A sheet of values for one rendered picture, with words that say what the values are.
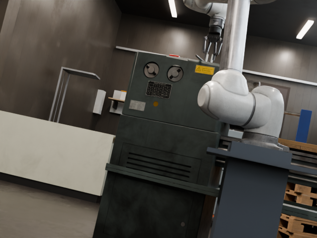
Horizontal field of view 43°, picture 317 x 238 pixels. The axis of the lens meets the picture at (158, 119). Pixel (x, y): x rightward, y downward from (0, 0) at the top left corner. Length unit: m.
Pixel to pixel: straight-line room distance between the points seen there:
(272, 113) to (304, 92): 10.04
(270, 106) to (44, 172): 3.34
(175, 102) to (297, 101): 9.53
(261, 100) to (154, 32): 10.36
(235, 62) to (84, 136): 3.01
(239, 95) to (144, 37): 10.40
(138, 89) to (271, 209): 1.10
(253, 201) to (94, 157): 3.01
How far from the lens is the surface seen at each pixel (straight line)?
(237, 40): 1.82
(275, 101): 1.80
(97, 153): 4.51
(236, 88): 1.71
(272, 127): 1.79
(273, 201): 1.73
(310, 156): 2.32
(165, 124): 2.32
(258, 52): 11.85
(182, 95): 2.32
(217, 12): 2.52
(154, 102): 2.36
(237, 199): 1.71
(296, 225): 4.79
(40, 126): 4.74
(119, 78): 11.85
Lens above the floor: 0.68
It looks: 5 degrees up
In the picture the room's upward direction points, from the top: 12 degrees clockwise
